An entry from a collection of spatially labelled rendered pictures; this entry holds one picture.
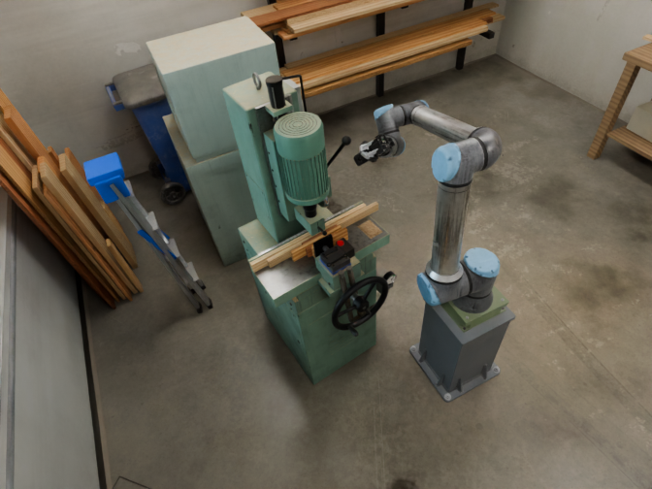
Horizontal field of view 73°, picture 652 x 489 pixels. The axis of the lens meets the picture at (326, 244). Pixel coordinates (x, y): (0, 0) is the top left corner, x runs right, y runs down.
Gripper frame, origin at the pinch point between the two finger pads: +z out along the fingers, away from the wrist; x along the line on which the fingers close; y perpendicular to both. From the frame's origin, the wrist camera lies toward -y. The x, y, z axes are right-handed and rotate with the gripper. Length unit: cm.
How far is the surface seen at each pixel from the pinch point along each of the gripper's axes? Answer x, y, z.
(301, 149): -7.5, -7.8, 26.6
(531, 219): 77, 15, -187
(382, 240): 34.3, -19.7, -21.7
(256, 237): 4, -74, -11
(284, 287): 31, -52, 16
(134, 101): -124, -143, -53
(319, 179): 2.4, -13.7, 14.4
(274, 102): -28.5, -10.6, 21.9
